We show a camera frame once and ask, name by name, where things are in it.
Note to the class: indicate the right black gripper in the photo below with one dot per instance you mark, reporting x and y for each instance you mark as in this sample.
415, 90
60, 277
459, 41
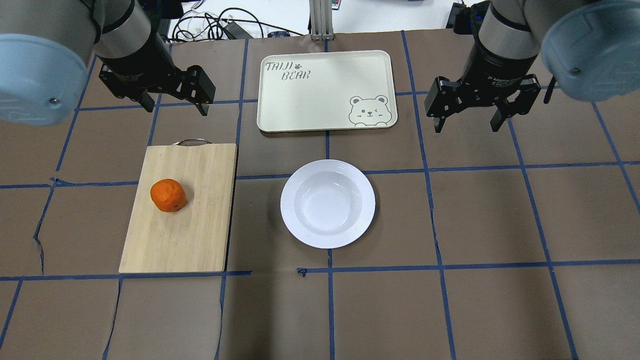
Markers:
496, 67

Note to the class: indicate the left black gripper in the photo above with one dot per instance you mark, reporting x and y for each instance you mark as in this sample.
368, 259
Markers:
136, 64

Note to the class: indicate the orange fruit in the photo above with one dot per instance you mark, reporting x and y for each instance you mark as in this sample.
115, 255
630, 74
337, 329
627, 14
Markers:
168, 195

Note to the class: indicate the white ribbed plate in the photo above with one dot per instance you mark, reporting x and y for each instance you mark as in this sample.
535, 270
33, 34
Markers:
327, 204

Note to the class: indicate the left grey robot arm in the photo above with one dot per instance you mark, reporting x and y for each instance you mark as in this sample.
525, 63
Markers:
46, 45

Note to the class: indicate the cream bear tray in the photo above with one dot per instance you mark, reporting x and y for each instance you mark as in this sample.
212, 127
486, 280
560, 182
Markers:
326, 91

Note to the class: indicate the black power adapter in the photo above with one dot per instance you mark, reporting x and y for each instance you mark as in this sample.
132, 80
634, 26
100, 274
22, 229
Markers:
233, 31

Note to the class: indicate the wooden cutting board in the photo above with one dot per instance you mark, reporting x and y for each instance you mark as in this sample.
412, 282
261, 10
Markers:
180, 220

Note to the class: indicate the aluminium frame post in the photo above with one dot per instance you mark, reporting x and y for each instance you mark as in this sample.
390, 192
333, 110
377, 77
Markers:
321, 20

